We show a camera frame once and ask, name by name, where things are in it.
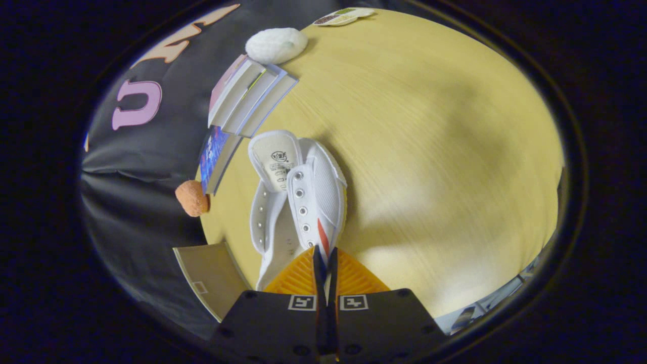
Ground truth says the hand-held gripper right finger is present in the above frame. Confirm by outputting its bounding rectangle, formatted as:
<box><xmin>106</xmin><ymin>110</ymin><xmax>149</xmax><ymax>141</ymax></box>
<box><xmin>329</xmin><ymin>246</ymin><xmax>448</xmax><ymax>364</ymax></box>

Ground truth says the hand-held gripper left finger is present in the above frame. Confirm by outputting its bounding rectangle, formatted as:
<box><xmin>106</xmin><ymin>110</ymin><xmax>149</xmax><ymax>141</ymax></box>
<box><xmin>209</xmin><ymin>246</ymin><xmax>328</xmax><ymax>364</ymax></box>

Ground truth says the beige fabric storage box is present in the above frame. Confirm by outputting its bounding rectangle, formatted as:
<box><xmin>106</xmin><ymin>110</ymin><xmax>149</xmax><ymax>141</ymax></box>
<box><xmin>172</xmin><ymin>242</ymin><xmax>253</xmax><ymax>323</ymax></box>

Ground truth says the white canvas shoe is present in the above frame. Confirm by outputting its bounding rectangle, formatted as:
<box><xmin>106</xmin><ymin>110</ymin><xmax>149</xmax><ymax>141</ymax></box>
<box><xmin>248</xmin><ymin>129</ymin><xmax>348</xmax><ymax>304</ymax></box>

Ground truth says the orange sponge ball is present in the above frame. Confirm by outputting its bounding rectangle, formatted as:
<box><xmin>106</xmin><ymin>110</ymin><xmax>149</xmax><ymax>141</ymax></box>
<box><xmin>175</xmin><ymin>180</ymin><xmax>210</xmax><ymax>218</ymax></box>

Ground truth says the pale blue cover book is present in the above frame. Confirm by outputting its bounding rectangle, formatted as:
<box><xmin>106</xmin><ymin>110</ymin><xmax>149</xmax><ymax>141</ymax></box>
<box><xmin>238</xmin><ymin>75</ymin><xmax>299</xmax><ymax>139</ymax></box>

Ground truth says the white book with yellow tab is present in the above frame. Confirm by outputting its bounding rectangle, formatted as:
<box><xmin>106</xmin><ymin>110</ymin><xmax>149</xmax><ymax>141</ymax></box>
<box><xmin>222</xmin><ymin>63</ymin><xmax>288</xmax><ymax>135</ymax></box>

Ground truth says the white fluffy ball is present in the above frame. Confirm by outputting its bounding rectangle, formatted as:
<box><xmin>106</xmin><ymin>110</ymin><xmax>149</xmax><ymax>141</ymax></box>
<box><xmin>245</xmin><ymin>27</ymin><xmax>309</xmax><ymax>65</ymax></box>

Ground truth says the white colour palette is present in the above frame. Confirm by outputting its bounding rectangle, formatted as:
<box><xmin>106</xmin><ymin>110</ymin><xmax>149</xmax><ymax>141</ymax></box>
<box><xmin>312</xmin><ymin>7</ymin><xmax>376</xmax><ymax>27</ymax></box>

